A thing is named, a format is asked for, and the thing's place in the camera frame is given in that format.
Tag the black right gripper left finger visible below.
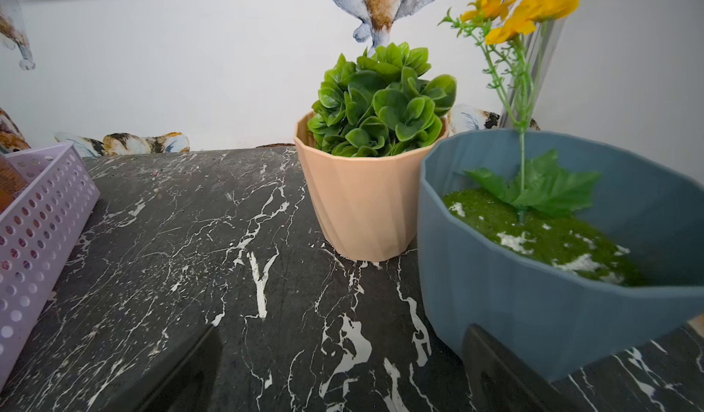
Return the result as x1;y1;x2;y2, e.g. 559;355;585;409
104;324;223;412

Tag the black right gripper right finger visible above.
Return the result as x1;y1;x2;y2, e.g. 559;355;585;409
461;324;578;411

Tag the lilac perforated plastic basket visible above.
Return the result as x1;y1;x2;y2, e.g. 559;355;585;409
1;143;100;386

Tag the orange soda can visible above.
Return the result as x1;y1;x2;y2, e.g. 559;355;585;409
0;155;28;213

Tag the blue-grey plastic flower pot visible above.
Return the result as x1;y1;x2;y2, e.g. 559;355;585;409
417;129;703;381

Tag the peach plastic flower pot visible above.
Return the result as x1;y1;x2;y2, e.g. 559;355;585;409
294;111;434;262

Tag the green artificial succulent plant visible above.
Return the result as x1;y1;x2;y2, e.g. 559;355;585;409
305;43;457;157

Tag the yellow artificial flower stem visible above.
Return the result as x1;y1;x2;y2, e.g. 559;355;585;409
442;0;601;217

